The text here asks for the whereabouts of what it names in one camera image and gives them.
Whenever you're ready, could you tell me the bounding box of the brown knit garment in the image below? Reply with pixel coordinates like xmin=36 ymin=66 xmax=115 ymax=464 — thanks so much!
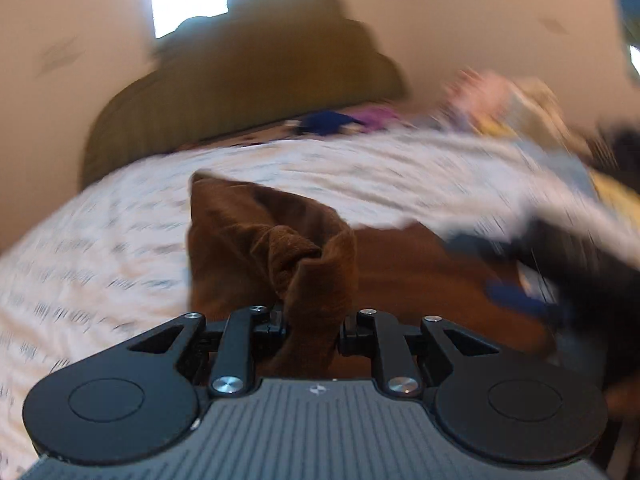
xmin=186 ymin=172 xmax=554 ymax=378

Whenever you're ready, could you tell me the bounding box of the pile of pastel clothes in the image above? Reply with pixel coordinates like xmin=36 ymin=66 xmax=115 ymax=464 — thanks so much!
xmin=434 ymin=70 xmax=589 ymax=155

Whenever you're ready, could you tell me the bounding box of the light blue cloth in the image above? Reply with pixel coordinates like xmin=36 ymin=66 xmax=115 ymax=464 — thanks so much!
xmin=515 ymin=140 xmax=598 ymax=200

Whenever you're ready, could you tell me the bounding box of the purple cloth on bed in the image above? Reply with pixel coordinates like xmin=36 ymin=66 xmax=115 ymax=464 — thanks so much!
xmin=350 ymin=105 xmax=404 ymax=132

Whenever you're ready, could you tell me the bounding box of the white script-print bed sheet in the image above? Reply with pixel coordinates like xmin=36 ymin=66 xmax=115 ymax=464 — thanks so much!
xmin=1 ymin=129 xmax=639 ymax=479

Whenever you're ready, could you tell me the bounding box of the blue cloth on bed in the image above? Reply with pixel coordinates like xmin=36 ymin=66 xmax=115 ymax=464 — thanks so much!
xmin=293 ymin=110 xmax=363 ymax=136

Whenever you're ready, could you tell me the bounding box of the olive green padded headboard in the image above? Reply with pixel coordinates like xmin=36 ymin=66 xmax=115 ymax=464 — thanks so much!
xmin=79 ymin=0 xmax=408 ymax=188

